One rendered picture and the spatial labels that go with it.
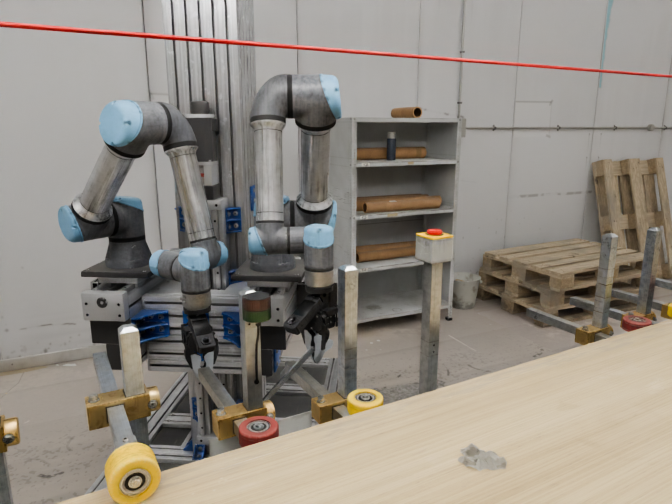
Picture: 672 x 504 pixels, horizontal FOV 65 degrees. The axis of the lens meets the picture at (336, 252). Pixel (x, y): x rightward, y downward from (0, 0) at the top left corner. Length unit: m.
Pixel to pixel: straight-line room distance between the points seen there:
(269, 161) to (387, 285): 3.10
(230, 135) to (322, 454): 1.18
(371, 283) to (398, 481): 3.42
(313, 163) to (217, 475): 0.91
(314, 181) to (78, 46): 2.33
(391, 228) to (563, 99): 2.07
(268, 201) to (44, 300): 2.58
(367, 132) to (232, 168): 2.34
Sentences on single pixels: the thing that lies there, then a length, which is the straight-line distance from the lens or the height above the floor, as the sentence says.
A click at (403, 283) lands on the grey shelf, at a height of 0.21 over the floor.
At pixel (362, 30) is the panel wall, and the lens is 4.17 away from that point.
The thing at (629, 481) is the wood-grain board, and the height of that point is 0.90.
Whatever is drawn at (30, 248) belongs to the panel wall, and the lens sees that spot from 3.73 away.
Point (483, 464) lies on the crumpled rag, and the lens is 1.05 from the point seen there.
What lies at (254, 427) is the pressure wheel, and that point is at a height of 0.91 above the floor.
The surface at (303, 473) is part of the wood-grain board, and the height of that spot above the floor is 0.90.
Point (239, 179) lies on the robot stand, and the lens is 1.88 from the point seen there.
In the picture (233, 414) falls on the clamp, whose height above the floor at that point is 0.87.
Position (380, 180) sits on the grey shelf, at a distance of 4.21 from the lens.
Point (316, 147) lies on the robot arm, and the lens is 1.54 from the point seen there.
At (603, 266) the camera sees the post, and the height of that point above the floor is 1.04.
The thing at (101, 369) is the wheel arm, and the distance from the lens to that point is 1.33.
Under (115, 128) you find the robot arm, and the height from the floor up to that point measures 1.49.
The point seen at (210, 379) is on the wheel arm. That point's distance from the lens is 1.44.
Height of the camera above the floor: 1.49
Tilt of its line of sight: 13 degrees down
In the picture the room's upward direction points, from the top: straight up
